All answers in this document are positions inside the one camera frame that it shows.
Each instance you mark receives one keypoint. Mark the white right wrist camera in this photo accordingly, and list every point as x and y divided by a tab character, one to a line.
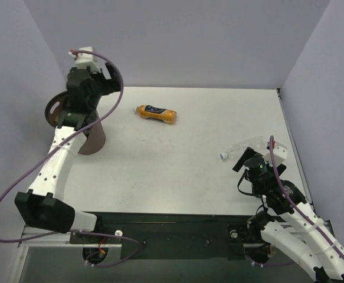
280	154

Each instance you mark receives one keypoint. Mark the brown cylindrical bin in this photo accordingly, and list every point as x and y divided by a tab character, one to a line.
96	138

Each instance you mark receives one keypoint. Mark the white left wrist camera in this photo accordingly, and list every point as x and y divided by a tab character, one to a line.
83	60

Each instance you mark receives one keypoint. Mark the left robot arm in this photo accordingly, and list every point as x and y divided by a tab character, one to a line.
73	114

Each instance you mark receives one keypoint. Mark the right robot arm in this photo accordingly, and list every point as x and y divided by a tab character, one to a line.
287	220

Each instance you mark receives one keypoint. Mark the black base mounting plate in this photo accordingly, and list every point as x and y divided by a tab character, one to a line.
176	236

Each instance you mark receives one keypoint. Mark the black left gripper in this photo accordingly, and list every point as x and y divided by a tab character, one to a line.
101	78

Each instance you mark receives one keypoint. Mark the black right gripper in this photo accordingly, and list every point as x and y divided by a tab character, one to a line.
245	157

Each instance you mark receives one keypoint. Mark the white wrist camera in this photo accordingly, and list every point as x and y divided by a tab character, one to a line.
83	60
280	154

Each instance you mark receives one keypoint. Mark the clear plastic bottle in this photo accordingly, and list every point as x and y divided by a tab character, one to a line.
235	151

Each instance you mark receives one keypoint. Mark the orange juice bottle white cap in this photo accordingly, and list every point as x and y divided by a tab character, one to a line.
154	113

